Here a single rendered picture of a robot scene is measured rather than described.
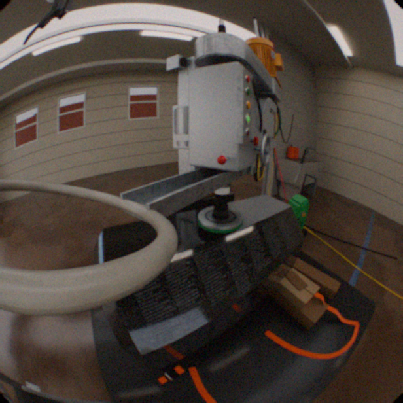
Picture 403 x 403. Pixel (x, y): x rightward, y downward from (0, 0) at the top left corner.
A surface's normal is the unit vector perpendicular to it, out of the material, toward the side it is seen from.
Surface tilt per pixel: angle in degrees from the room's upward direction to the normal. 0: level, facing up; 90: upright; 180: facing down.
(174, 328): 45
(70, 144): 90
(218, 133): 90
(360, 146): 90
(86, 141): 90
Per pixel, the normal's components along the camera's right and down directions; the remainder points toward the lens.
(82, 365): 0.00, -0.92
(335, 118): -0.86, 0.20
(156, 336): 0.37, -0.41
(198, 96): -0.55, 0.33
